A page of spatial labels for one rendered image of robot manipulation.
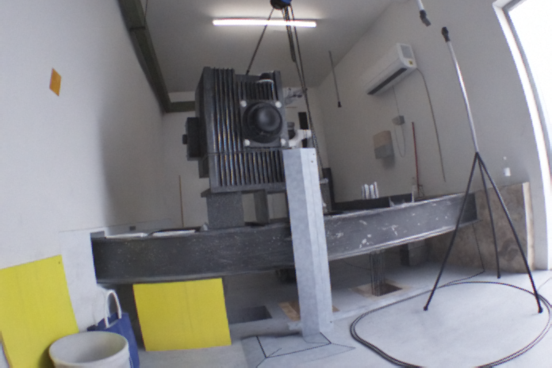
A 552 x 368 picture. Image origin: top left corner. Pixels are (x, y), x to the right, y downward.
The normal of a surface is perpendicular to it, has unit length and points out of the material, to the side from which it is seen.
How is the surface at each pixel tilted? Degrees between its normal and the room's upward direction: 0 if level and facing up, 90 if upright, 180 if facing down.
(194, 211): 90
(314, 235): 90
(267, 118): 90
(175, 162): 90
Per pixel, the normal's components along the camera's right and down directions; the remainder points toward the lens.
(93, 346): 0.47, -0.23
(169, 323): 0.21, -0.17
